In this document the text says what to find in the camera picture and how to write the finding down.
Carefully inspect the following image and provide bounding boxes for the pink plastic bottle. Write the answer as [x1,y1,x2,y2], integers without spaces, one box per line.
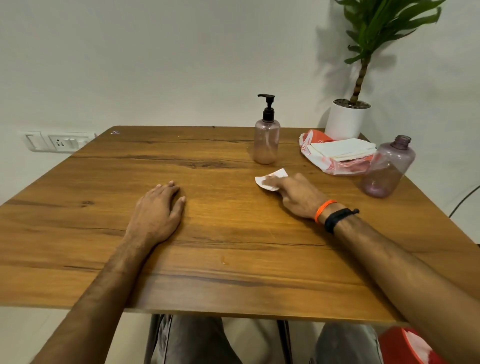
[360,134,417,199]

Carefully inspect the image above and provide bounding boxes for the person's right hand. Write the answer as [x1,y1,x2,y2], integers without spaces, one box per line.
[261,172,338,223]

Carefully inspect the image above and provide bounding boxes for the white tissue sheet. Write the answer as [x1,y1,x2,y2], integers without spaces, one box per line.
[254,167,289,193]

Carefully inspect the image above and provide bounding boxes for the orange thread wristband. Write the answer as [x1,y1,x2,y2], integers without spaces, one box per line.
[314,199,338,225]

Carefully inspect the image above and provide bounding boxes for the person's left hand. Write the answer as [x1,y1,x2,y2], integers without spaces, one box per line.
[122,180,187,251]

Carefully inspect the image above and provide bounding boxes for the person's left forearm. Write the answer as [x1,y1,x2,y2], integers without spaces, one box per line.
[31,234,151,364]

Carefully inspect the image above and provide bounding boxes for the stack of white tissues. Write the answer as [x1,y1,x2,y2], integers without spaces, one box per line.
[310,137,378,163]

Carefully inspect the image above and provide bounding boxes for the white wall socket plate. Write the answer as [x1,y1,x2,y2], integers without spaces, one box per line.
[17,130,97,154]

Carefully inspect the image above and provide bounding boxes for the pink bottle with liquid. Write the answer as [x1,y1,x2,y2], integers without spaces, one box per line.
[252,119,281,166]

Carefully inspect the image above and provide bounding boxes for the black cable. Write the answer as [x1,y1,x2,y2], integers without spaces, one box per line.
[448,184,480,219]

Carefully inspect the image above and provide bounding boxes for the red plastic bin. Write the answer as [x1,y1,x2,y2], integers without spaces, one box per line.
[377,326,447,364]

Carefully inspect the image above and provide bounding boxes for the white plant pot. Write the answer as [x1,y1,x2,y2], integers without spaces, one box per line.
[323,98,372,142]

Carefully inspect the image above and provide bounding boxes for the person's right forearm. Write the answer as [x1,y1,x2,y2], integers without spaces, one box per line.
[333,215,480,364]

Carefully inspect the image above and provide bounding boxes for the grey trousers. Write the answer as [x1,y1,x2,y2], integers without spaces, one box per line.
[149,314,384,364]

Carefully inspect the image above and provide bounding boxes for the green potted plant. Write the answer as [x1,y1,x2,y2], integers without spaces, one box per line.
[332,0,448,106]

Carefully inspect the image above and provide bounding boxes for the black braided wristband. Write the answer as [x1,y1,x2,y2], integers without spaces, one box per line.
[323,208,361,236]

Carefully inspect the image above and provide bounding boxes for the orange white plastic tissue pack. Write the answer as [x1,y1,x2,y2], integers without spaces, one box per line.
[298,129,378,176]

